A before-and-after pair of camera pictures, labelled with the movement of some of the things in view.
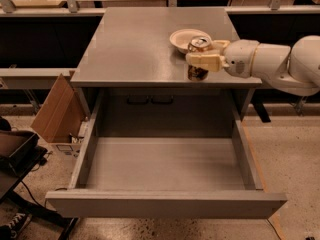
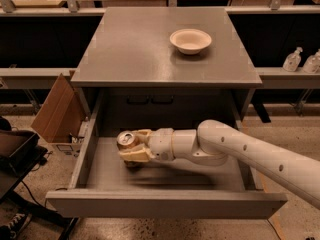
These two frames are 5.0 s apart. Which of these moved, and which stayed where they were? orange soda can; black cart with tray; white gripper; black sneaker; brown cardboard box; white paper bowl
Moved: orange soda can; white gripper
Stayed: black sneaker; black cart with tray; brown cardboard box; white paper bowl
